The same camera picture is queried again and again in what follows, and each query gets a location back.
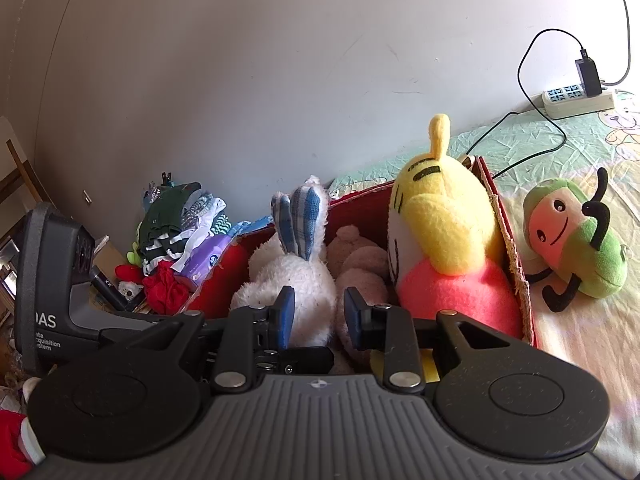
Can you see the red cloth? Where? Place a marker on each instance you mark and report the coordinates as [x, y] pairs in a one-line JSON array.
[[166, 291]]

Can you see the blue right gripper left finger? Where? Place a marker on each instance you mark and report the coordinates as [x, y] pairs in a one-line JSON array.
[[280, 318]]

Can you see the pink plush toy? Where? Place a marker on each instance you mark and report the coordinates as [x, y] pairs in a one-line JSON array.
[[355, 261]]

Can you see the black charger adapter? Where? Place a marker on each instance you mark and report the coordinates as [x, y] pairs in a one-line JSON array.
[[588, 74]]

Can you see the green striped garment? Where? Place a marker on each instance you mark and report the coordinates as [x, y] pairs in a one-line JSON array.
[[163, 219]]

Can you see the small green plush toy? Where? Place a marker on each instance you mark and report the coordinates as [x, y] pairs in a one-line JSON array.
[[133, 256]]

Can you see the cartoon bear bed sheet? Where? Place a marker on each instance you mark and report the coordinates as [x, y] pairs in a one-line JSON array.
[[514, 342]]

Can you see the yellow tiger plush toy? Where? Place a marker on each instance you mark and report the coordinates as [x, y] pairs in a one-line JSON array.
[[445, 247]]

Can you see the wooden frame furniture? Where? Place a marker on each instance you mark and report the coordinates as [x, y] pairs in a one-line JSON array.
[[21, 188]]

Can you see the red santa plush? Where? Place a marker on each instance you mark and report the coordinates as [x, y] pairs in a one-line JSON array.
[[18, 455]]

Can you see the green avocado plush toy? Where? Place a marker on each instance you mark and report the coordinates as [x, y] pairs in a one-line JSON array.
[[572, 233]]

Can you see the purple tissue pack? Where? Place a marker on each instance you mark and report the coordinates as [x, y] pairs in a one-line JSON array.
[[204, 257]]

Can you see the white plush bunny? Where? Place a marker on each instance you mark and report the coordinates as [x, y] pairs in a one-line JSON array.
[[295, 256]]

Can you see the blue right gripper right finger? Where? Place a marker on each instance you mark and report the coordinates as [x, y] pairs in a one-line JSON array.
[[366, 323]]

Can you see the blue patterned cloth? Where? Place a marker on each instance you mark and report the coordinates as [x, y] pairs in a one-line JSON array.
[[208, 212]]

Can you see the white power strip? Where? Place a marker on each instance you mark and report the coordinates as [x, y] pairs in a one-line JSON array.
[[570, 101]]

